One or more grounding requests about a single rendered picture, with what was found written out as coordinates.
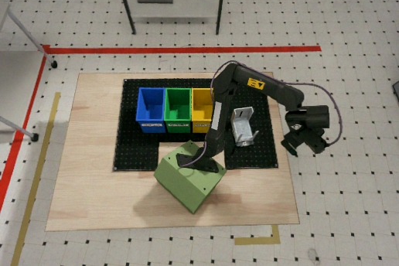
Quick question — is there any blue bin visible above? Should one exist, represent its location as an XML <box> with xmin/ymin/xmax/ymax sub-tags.
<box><xmin>136</xmin><ymin>87</ymin><xmax>166</xmax><ymax>133</ymax></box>

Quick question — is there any yellow open-top bin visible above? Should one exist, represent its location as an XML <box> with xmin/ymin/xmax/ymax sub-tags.
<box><xmin>192</xmin><ymin>88</ymin><xmax>213</xmax><ymax>133</ymax></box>

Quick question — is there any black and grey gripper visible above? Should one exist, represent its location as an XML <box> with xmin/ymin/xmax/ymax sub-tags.
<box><xmin>281</xmin><ymin>126</ymin><xmax>325</xmax><ymax>156</ymax></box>

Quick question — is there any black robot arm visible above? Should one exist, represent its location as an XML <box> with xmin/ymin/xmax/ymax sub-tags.
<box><xmin>176</xmin><ymin>63</ymin><xmax>330</xmax><ymax>173</ymax></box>

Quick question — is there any green open bin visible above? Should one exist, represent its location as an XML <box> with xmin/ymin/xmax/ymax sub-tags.
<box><xmin>164</xmin><ymin>88</ymin><xmax>191</xmax><ymax>133</ymax></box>

